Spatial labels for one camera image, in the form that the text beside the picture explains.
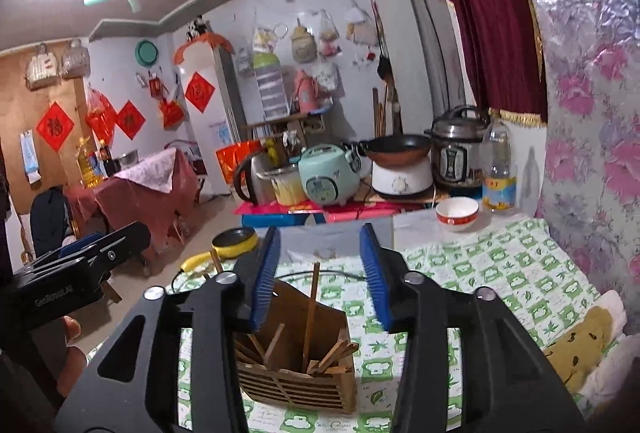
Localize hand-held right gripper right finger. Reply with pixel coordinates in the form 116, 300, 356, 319
359, 223, 588, 433

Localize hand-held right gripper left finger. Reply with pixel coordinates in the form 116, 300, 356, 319
52, 227, 282, 433

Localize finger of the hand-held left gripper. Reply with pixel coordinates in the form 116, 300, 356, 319
97, 222, 152, 270
20, 233, 103, 276

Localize wooden chopstick holder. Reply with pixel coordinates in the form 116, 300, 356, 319
234, 280, 358, 414

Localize person's left hand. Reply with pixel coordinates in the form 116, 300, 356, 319
62, 315, 90, 394

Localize yellow frying pan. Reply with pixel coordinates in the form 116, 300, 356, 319
181, 227, 258, 273

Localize pink cloth covered table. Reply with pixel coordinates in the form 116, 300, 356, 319
65, 148, 198, 254

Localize blue pink counter cover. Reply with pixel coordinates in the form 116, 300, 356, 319
240, 202, 403, 228

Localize dark sauce bottle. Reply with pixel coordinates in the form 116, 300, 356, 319
96, 139, 117, 177

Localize cooking oil bottle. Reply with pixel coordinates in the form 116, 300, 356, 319
76, 136, 101, 188

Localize steel electric kettle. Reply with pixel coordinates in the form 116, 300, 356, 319
233, 152, 276, 206

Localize white electric cooker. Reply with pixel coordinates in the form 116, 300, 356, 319
371, 158, 435, 200

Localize red white bowl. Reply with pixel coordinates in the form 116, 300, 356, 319
436, 197, 480, 233

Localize white blue hanging packet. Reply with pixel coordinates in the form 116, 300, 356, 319
20, 131, 42, 184

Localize mint green rice cooker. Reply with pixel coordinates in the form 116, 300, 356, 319
298, 144, 362, 206

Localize red diamond paper poster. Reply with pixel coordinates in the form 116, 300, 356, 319
36, 102, 75, 151
185, 72, 216, 114
115, 100, 147, 140

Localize orange red shopping bag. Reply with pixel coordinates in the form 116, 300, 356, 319
216, 140, 263, 174

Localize green white checked tablecloth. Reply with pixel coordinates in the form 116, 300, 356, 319
175, 217, 621, 433

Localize white refrigerator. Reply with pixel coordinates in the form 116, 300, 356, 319
179, 44, 246, 201

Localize black wok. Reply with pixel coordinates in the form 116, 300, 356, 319
357, 134, 432, 164

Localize red hanging bag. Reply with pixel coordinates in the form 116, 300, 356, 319
159, 97, 185, 130

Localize silver pressure cooker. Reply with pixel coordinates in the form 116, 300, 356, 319
425, 105, 491, 188

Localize clear plastic bottle yellow label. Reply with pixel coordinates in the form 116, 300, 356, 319
481, 115, 517, 214

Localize wooden shelf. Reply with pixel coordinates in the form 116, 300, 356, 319
240, 110, 331, 148

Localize wooden sticks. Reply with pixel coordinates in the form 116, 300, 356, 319
371, 85, 401, 138

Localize plastic drawer tower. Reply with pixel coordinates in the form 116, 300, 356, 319
252, 53, 291, 120

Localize woven basket bag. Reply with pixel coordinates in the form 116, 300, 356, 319
61, 39, 91, 78
25, 44, 60, 90

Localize pink thermos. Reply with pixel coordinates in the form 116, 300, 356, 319
293, 69, 321, 114

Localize green plastic basin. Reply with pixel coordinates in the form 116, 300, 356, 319
136, 39, 160, 68

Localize orange red cloth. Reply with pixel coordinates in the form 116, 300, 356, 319
173, 32, 235, 66

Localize yellow plush toy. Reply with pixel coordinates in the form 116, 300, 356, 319
542, 305, 615, 394

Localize black white plush toy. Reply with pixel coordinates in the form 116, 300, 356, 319
186, 15, 208, 41

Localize white hanging plastic bag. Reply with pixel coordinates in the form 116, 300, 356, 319
251, 25, 278, 56

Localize beige hanging bag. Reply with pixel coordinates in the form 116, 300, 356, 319
291, 18, 317, 64

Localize clear hanging plastic bag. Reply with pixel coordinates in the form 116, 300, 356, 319
317, 10, 340, 58

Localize maroon curtain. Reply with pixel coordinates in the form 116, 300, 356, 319
422, 0, 548, 128

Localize black power cable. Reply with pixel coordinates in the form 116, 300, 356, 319
172, 269, 371, 295

